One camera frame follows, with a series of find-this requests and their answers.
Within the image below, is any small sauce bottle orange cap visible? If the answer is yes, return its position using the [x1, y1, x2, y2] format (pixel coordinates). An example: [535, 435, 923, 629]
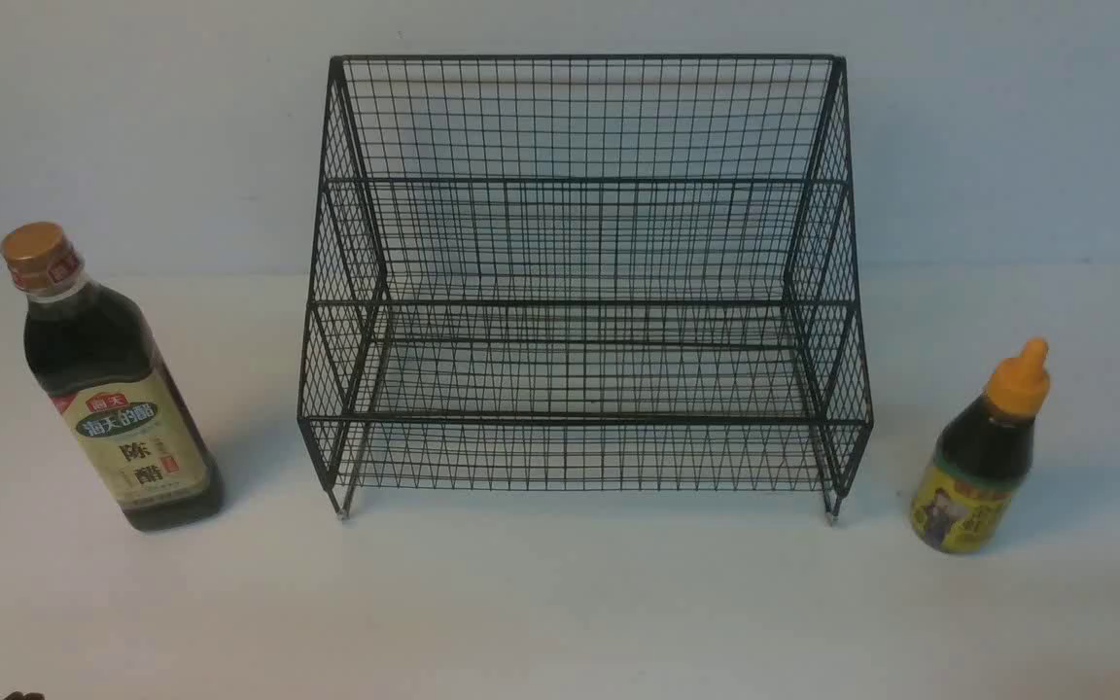
[909, 337, 1052, 554]

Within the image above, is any dark vinegar bottle gold cap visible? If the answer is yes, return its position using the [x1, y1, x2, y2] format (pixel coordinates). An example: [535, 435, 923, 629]
[0, 222, 224, 532]

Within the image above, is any black wire mesh shelf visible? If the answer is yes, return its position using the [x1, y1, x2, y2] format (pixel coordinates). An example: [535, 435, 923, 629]
[297, 52, 874, 522]

